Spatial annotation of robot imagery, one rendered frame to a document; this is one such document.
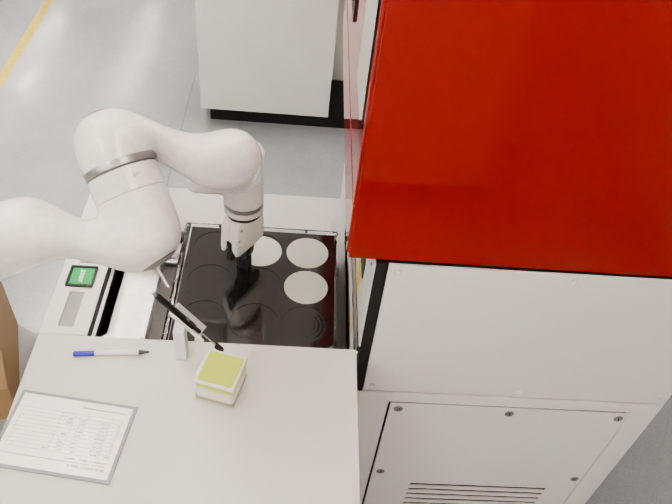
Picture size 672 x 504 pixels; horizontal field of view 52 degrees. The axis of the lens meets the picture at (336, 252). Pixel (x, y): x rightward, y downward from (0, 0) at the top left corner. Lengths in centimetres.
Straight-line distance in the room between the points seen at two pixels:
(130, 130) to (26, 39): 339
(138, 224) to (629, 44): 69
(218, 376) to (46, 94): 279
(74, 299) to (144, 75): 255
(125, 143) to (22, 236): 18
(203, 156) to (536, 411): 99
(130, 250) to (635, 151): 74
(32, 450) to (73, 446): 7
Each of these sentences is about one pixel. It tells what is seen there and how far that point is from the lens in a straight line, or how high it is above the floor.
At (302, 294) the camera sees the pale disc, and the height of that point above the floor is 90.
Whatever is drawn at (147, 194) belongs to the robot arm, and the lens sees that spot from 97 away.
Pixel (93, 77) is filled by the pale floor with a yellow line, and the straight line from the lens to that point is 397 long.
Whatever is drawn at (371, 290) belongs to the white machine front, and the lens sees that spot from 125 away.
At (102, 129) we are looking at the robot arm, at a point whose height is 151.
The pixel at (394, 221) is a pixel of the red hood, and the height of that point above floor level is 132.
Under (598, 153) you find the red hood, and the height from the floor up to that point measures 148.
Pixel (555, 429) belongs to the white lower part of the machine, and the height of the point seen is 70.
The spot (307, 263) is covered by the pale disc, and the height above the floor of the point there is 90.
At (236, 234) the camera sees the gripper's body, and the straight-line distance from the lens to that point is 148.
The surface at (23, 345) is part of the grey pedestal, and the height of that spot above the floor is 82.
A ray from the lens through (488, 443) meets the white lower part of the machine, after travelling 175.
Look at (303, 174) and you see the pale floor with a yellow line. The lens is 327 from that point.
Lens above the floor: 208
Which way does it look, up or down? 46 degrees down
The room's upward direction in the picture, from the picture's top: 7 degrees clockwise
